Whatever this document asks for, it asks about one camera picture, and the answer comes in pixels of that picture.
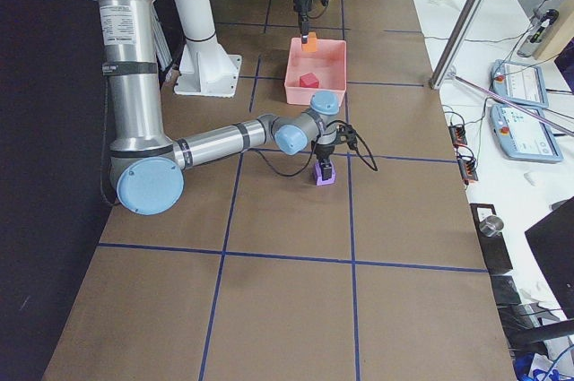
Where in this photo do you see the purple foam block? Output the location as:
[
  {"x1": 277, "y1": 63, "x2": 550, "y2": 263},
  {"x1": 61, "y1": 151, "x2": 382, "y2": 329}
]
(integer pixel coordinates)
[{"x1": 313, "y1": 162, "x2": 336, "y2": 186}]

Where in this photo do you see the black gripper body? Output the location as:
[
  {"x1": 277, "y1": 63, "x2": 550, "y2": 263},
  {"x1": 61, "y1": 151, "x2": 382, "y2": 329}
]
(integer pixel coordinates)
[
  {"x1": 313, "y1": 143, "x2": 335, "y2": 160},
  {"x1": 293, "y1": 0, "x2": 313, "y2": 16}
]

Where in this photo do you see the white mast base bracket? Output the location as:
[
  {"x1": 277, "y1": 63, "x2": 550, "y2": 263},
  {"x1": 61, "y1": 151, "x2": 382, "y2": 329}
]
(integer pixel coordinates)
[{"x1": 174, "y1": 39, "x2": 242, "y2": 98}]

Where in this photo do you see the teach pendant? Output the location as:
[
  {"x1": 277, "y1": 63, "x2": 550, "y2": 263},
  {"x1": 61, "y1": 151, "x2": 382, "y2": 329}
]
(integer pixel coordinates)
[
  {"x1": 490, "y1": 104, "x2": 563, "y2": 163},
  {"x1": 491, "y1": 59, "x2": 549, "y2": 108}
]

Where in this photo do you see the far teach pendant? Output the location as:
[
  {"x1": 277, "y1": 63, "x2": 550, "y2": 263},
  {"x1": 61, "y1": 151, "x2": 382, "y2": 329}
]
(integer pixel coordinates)
[{"x1": 491, "y1": 59, "x2": 549, "y2": 108}]

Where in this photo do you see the orange foam block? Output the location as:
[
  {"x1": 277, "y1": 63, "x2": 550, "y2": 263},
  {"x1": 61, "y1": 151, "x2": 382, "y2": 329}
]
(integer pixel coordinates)
[{"x1": 301, "y1": 31, "x2": 317, "y2": 53}]

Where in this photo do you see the small metal cup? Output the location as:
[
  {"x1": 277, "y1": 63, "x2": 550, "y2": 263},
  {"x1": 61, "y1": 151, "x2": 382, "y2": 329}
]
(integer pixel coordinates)
[{"x1": 479, "y1": 215, "x2": 504, "y2": 237}]

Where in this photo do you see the aluminium frame post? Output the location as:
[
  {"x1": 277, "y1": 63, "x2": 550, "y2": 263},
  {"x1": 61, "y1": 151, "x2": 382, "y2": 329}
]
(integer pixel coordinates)
[{"x1": 429, "y1": 0, "x2": 484, "y2": 90}]

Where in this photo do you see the long metal rod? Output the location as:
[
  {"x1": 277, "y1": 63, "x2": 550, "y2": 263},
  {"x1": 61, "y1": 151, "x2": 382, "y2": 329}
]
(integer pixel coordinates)
[{"x1": 452, "y1": 75, "x2": 574, "y2": 137}]

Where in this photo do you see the pink plastic bin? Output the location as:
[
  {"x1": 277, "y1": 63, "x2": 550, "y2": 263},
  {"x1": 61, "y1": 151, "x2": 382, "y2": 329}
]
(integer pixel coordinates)
[{"x1": 284, "y1": 38, "x2": 347, "y2": 105}]

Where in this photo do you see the near teach pendant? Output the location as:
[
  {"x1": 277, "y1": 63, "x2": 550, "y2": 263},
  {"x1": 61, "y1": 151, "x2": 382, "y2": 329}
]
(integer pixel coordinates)
[{"x1": 490, "y1": 104, "x2": 563, "y2": 163}]

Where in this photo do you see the black camera cable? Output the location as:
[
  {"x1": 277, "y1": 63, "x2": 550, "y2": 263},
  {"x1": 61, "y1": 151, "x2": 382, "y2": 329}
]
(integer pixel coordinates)
[{"x1": 253, "y1": 120, "x2": 379, "y2": 178}]

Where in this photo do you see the red foam block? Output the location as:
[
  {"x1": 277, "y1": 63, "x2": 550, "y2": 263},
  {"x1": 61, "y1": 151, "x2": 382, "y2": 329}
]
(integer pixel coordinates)
[{"x1": 299, "y1": 73, "x2": 320, "y2": 88}]

